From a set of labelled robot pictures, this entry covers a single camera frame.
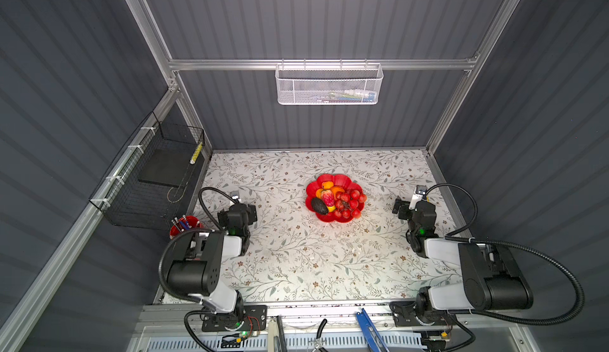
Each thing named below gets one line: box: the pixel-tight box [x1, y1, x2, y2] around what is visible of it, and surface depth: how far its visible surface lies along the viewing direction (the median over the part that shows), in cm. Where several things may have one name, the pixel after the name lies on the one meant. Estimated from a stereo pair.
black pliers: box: [311, 318, 328, 352], surface depth 72 cm
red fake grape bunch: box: [334, 189, 367, 219], surface depth 93 cm
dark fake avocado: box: [311, 197, 329, 215], surface depth 96 cm
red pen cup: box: [169, 214, 205, 240], surface depth 81 cm
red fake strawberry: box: [321, 189, 335, 207], surface depth 96 cm
